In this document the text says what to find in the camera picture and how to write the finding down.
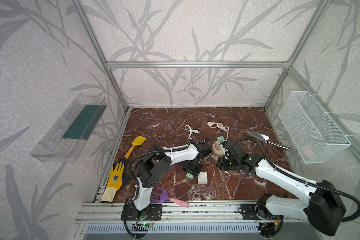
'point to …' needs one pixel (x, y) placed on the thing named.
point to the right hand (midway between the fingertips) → (218, 159)
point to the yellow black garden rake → (114, 184)
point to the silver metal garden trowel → (265, 138)
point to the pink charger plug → (217, 145)
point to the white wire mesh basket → (315, 135)
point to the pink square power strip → (188, 127)
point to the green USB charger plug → (220, 138)
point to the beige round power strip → (218, 152)
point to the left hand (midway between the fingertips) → (194, 170)
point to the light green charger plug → (189, 175)
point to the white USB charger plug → (202, 178)
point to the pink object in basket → (307, 151)
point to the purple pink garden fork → (163, 197)
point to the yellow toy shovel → (137, 141)
